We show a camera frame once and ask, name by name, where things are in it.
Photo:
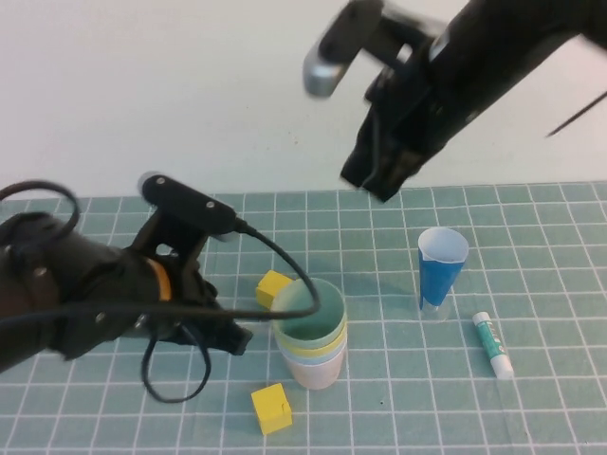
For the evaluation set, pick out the blue paper cone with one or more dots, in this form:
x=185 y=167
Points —
x=438 y=284

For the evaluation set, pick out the green checked tablecloth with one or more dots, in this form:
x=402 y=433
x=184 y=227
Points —
x=427 y=403

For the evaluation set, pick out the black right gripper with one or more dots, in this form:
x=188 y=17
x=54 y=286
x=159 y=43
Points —
x=412 y=109

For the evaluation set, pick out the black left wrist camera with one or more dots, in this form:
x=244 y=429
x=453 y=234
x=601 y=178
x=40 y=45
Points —
x=189 y=201

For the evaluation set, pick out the green plastic cup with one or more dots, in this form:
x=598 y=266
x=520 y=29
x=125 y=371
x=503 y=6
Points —
x=332 y=308

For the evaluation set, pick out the yellow cube block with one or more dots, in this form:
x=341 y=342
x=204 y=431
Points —
x=270 y=286
x=270 y=410

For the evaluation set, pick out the white green glue stick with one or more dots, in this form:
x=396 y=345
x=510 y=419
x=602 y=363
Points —
x=493 y=346

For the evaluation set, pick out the small clear glass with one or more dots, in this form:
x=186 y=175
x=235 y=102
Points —
x=434 y=314

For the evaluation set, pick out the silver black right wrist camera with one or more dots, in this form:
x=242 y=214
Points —
x=341 y=28

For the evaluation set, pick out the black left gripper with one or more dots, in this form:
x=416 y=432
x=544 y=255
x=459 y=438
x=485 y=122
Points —
x=194 y=294

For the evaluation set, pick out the pink plastic cup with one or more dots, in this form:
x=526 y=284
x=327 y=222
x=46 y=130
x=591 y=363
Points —
x=313 y=377

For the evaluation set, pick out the yellow plastic cup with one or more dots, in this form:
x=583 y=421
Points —
x=313 y=352

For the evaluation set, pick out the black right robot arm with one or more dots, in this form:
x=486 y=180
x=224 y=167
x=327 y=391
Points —
x=521 y=38

